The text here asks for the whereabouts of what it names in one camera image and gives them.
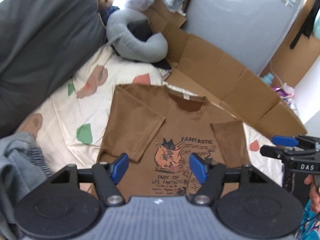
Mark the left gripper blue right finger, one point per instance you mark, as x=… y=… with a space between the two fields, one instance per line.
x=210 y=177

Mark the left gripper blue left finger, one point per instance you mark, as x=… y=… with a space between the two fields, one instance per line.
x=106 y=178

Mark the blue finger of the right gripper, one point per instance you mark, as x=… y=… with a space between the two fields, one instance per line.
x=278 y=153
x=301 y=141

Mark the brown printed t-shirt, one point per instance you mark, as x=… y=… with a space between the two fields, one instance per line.
x=159 y=128

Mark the person's right hand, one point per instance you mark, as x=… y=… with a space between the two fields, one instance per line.
x=313 y=194

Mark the purple white plastic bag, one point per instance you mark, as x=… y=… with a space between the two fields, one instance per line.
x=287 y=94

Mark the cream patterned bed sheet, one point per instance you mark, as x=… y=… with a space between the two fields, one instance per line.
x=69 y=126

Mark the teal patterned clothing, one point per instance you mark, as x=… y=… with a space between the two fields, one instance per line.
x=309 y=228

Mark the light blue bottle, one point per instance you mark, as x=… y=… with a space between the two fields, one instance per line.
x=268 y=79

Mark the grey crumpled garment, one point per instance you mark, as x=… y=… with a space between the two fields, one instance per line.
x=23 y=168

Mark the brown cardboard sheet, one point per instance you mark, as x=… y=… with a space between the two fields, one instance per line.
x=202 y=68

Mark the folded patterned cloth stack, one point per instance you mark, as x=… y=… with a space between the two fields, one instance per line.
x=165 y=67

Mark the grey neck pillow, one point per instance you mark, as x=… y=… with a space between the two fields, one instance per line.
x=154 y=49

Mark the grey upright mattress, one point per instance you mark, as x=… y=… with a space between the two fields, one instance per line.
x=251 y=31

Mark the dark grey pillow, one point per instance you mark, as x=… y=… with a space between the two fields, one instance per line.
x=43 y=44

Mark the plush toy in navy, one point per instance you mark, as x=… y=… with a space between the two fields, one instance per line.
x=106 y=8

